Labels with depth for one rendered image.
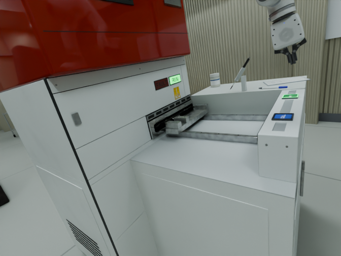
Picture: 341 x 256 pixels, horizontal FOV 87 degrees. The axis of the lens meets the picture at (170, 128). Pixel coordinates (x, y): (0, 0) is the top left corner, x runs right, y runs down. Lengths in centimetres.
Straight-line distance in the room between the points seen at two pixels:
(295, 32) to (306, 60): 226
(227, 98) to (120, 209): 83
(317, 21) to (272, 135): 262
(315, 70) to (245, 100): 207
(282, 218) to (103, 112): 68
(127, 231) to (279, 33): 105
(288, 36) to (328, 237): 124
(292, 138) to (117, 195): 68
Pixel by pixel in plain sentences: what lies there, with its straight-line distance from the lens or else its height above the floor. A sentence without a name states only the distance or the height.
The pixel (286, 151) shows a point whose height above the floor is 92.
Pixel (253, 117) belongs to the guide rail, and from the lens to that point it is 106.
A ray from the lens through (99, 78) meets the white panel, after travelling 76.
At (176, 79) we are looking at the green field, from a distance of 112.
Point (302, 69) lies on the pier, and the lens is 314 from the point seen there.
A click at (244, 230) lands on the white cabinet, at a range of 71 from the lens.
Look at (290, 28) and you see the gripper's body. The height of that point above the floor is 123.
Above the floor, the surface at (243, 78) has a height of 103.
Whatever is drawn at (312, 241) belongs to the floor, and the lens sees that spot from 159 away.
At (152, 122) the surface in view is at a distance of 92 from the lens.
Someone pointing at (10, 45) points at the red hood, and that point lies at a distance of 87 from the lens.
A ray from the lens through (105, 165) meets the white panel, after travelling 79.
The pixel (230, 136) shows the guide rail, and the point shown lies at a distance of 83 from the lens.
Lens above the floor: 119
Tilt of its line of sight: 19 degrees down
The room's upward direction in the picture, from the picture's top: 12 degrees counter-clockwise
